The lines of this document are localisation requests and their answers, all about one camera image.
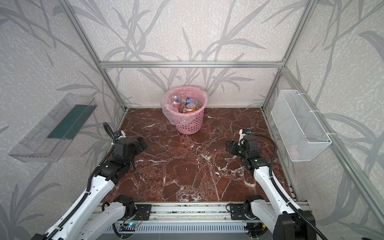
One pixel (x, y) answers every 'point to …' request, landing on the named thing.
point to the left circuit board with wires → (130, 223)
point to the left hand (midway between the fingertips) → (139, 137)
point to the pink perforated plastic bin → (185, 106)
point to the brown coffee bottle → (190, 107)
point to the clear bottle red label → (176, 105)
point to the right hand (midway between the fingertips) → (230, 139)
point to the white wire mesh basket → (303, 135)
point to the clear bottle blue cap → (191, 100)
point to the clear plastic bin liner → (174, 117)
